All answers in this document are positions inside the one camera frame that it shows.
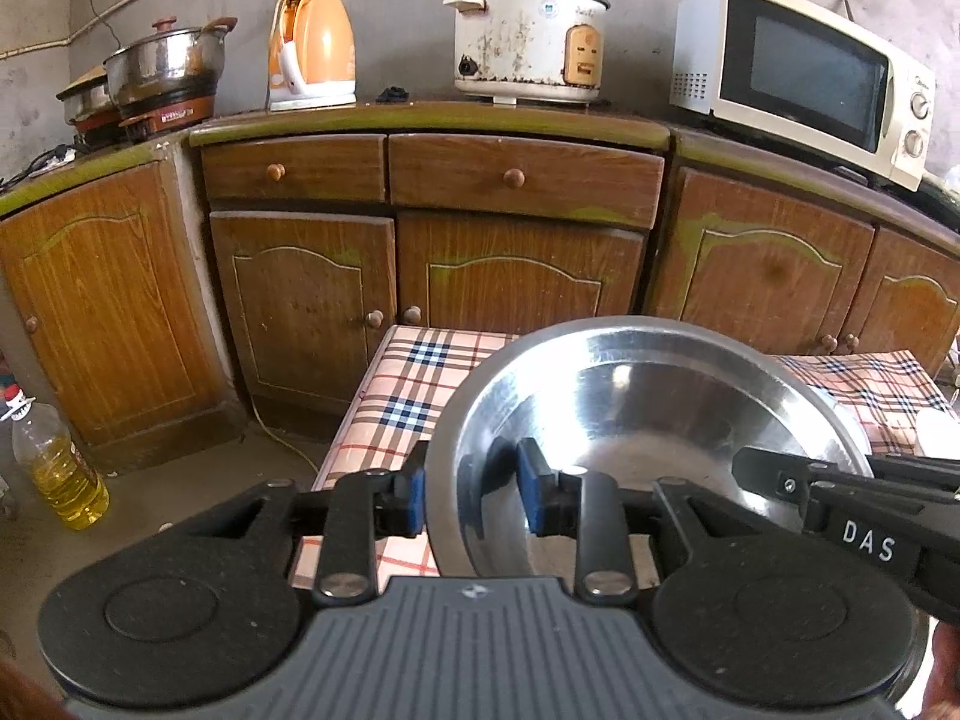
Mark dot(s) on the narrow wooden drawer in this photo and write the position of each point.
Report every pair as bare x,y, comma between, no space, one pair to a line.
322,165

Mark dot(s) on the person's right hand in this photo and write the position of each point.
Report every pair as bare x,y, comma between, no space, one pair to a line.
949,667

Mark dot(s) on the steel pot with lid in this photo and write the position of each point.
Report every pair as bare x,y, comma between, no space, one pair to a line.
165,67

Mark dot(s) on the wide wooden drawer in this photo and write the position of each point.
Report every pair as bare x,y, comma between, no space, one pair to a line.
585,180

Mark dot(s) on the cream microwave oven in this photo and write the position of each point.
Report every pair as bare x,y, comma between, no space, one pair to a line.
787,75

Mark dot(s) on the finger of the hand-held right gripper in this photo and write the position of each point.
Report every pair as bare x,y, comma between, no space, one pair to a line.
907,476
772,480

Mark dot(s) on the white wall conduit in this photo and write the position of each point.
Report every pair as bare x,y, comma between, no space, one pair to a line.
135,3

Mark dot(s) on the small steel pot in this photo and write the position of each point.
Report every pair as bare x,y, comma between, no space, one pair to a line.
82,97

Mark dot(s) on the wooden kitchen cabinet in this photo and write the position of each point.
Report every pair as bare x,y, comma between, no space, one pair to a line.
300,315

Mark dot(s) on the yellow cooking oil bottle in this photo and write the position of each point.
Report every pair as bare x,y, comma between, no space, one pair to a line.
64,480

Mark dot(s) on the small black object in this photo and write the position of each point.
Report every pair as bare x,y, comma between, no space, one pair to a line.
393,94

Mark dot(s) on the wooden cabinet door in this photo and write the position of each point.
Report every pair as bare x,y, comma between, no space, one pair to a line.
97,300
517,277
300,315
907,300
757,262

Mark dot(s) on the plaid tablecloth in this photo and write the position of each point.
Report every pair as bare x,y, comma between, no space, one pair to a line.
405,390

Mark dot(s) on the white rice cooker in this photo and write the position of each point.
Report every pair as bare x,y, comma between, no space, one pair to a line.
517,45

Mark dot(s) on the white extension socket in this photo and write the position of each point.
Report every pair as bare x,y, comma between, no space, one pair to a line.
56,156

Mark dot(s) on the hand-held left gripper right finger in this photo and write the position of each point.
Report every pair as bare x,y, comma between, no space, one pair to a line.
531,491

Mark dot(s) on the steel bowl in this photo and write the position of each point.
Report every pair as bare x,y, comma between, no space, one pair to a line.
637,390

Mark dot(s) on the orange electric kettle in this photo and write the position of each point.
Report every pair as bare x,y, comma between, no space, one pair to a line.
322,45

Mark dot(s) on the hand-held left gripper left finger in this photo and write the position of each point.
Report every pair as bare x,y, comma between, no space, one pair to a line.
414,499

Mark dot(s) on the red induction cooker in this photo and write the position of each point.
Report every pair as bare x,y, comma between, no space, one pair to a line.
169,118

